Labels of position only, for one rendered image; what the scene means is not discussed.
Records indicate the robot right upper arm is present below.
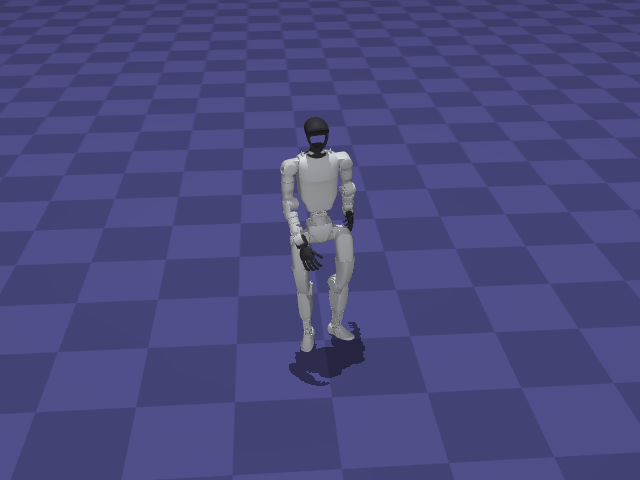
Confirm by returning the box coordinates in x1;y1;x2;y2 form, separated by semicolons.
280;158;299;211

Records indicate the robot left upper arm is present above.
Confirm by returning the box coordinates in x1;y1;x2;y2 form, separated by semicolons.
335;151;356;197

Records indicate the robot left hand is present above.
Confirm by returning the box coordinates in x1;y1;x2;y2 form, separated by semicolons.
342;211;354;232

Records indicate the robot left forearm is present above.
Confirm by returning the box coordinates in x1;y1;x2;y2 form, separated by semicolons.
342;182;356;215

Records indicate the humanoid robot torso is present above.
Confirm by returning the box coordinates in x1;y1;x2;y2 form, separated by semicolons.
296;148;339;244

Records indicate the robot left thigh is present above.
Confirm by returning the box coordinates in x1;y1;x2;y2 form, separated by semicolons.
327;225;355;292

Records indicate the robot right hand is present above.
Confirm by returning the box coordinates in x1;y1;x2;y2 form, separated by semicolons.
296;234;323;271

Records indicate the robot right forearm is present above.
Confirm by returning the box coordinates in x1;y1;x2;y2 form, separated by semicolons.
282;199;304;246

